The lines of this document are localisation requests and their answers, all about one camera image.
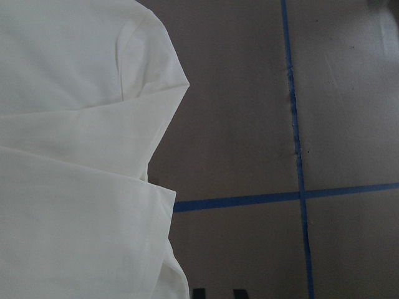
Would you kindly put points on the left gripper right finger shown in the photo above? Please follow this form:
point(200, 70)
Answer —
point(240, 294)

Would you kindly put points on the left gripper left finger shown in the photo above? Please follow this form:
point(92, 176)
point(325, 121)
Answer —
point(198, 293)

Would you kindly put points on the cream long sleeve cat shirt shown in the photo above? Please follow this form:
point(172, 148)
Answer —
point(88, 89)

